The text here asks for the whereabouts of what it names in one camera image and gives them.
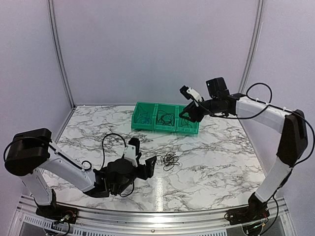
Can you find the left green storage bin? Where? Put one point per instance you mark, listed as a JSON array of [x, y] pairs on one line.
[[143, 116]]

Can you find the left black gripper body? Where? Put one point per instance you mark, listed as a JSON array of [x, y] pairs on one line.
[[144, 173]]

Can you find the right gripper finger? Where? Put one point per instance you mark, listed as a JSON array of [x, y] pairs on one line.
[[187, 118], [186, 110]]

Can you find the aluminium frame post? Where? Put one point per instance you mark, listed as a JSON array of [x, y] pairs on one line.
[[253, 44], [58, 52]]

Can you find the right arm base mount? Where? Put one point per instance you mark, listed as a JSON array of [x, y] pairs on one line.
[[243, 215]]

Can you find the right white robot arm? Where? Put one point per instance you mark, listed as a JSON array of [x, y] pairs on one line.
[[291, 127]]

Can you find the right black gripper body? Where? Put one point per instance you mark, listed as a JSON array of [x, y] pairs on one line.
[[194, 113]]

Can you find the middle green storage bin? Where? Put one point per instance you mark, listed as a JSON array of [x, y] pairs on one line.
[[165, 120]]

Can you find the right aluminium frame post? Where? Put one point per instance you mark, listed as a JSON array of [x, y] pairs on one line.
[[253, 44]]

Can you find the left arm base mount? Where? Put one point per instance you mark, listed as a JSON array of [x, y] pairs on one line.
[[58, 212]]

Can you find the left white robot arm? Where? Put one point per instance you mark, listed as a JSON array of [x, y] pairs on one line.
[[30, 152]]

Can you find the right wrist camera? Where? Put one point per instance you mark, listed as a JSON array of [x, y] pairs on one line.
[[190, 93]]

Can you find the front aluminium rail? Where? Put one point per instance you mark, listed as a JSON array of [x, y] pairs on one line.
[[101, 222]]

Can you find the left aluminium frame post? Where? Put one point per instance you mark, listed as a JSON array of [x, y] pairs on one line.
[[58, 52]]

